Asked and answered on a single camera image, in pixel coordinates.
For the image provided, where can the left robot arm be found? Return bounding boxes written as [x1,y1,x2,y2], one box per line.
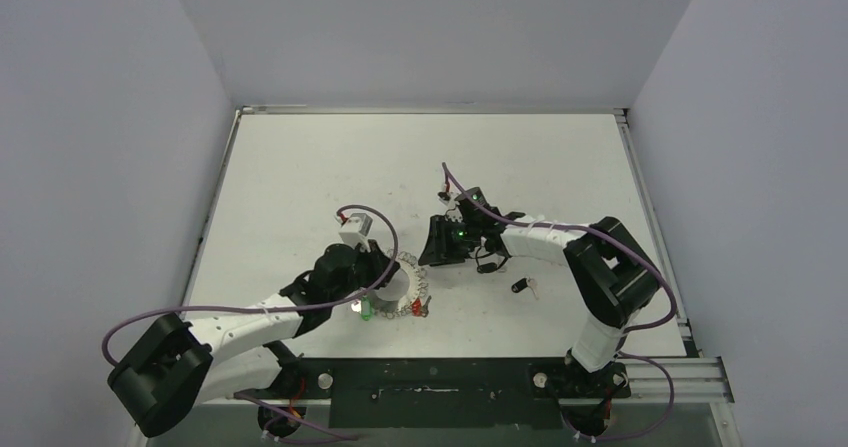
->
[107,240,400,437]

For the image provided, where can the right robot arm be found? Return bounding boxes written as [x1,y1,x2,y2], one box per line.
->
[418,187,660,396]

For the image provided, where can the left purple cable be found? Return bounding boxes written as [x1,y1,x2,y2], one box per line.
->
[100,204,401,445]

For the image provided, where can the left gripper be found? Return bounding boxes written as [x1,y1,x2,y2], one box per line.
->
[330,239,400,306]

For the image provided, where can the black tagged key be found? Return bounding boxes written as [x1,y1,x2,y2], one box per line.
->
[473,249,509,275]
[510,277,539,300]

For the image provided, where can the red tagged key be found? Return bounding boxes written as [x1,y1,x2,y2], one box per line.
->
[410,296,432,318]

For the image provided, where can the purple cable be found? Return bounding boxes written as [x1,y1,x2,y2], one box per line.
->
[100,204,401,445]
[441,162,680,445]

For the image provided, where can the metal key organizer disc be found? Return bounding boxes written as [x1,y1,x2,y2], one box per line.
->
[367,251,429,319]

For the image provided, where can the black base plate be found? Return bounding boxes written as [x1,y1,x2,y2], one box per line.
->
[252,357,631,429]

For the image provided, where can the aluminium frame rail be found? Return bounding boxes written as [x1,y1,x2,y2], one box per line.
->
[195,357,734,404]

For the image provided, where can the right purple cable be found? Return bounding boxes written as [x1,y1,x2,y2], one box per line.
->
[441,162,680,445]

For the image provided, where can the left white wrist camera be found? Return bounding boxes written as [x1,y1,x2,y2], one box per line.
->
[338,213,373,252]

